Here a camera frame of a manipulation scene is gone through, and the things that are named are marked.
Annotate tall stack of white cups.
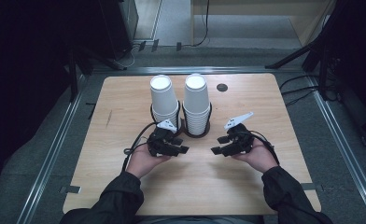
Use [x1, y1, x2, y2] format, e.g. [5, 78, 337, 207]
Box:
[182, 73, 212, 136]

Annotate grey tape strip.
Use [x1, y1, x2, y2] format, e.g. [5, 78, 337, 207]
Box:
[300, 182, 324, 192]
[59, 185, 83, 195]

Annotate black hanging cable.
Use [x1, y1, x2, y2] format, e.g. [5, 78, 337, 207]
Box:
[191, 0, 211, 48]

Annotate hand-held gripper cable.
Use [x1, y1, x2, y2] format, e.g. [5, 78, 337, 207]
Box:
[121, 121, 159, 173]
[242, 130, 280, 166]

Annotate dark cabinet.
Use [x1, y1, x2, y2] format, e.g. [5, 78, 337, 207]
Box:
[97, 0, 139, 61]

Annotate person's grey pants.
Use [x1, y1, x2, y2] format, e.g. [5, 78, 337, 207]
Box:
[134, 214, 266, 224]

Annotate right hand-held gripper cable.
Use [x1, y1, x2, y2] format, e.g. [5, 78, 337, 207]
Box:
[242, 130, 280, 166]

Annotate dark wooden wire cup holder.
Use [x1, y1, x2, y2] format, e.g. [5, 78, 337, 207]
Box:
[149, 100, 214, 139]

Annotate metal floor rail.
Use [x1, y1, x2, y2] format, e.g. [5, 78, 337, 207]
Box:
[90, 65, 304, 76]
[305, 74, 366, 224]
[15, 74, 91, 224]

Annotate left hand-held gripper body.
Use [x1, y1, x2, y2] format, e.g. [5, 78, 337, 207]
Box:
[147, 119, 178, 158]

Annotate light wooden furniture frame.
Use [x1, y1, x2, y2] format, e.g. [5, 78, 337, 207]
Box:
[190, 0, 339, 49]

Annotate black floor cables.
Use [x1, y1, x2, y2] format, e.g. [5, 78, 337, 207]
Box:
[278, 74, 321, 107]

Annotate person's left hand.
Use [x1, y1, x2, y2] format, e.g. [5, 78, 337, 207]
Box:
[125, 143, 173, 180]

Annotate person's right hand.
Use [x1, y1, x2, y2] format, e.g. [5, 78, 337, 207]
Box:
[232, 138, 280, 175]

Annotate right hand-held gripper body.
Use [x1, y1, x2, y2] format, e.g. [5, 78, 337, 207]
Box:
[223, 111, 256, 157]

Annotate black tripod stand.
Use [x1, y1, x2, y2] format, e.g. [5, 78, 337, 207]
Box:
[264, 18, 338, 101]

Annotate black metal stand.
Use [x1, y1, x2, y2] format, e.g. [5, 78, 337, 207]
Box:
[66, 46, 127, 104]

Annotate left hand-held gripper cable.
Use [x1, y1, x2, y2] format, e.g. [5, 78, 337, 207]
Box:
[121, 121, 159, 173]

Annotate short stack of white cups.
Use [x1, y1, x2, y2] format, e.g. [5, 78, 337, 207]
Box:
[149, 74, 182, 131]

